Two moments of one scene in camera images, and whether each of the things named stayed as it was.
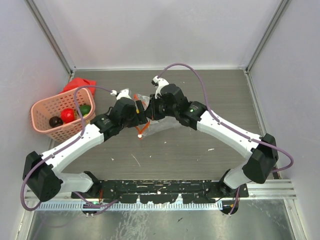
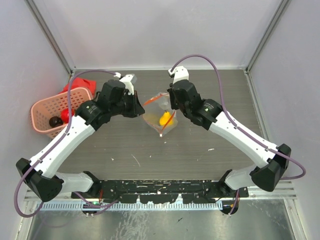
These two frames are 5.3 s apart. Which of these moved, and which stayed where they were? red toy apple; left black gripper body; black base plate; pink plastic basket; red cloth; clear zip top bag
Moved: clear zip top bag; left black gripper body
Stayed: black base plate; red toy apple; red cloth; pink plastic basket
